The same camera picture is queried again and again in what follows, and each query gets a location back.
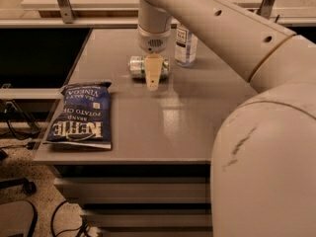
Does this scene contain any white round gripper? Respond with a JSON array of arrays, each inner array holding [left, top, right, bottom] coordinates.
[[137, 24, 171, 91]]

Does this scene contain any green white 7up can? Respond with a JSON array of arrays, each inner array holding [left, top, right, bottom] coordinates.
[[128, 56, 170, 79]]

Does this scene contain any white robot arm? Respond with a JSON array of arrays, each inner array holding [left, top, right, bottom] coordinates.
[[139, 0, 316, 237]]

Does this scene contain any clear plastic water bottle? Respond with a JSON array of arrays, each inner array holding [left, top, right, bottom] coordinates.
[[175, 24, 198, 67]]

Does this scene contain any blue kettle chips bag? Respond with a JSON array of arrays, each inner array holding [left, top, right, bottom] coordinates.
[[46, 81, 112, 149]]

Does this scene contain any grey drawer cabinet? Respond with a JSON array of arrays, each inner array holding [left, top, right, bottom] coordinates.
[[54, 164, 213, 237]]

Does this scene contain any black office chair base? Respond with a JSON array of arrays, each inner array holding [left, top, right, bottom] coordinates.
[[0, 177, 39, 237]]

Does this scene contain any metal railing frame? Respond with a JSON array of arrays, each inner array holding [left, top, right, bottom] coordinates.
[[1, 0, 316, 32]]

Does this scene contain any black floor cable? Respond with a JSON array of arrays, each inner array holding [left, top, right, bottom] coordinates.
[[49, 199, 90, 237]]

